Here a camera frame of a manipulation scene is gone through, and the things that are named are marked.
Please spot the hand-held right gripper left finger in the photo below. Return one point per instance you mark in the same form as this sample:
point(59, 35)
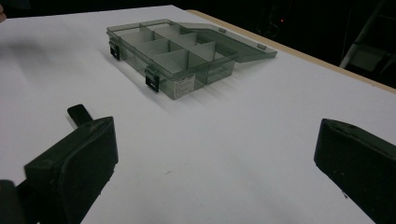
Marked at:
point(84, 158)

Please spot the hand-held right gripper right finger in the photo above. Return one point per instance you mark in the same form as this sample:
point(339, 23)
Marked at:
point(358, 165)

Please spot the small flat black piece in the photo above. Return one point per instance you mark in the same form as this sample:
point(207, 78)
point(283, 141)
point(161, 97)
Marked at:
point(79, 113)

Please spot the metal stand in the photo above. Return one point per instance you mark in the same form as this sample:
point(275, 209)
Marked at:
point(360, 38)

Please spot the clear grey plastic compartment box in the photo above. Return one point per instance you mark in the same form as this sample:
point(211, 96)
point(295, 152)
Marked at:
point(174, 59)

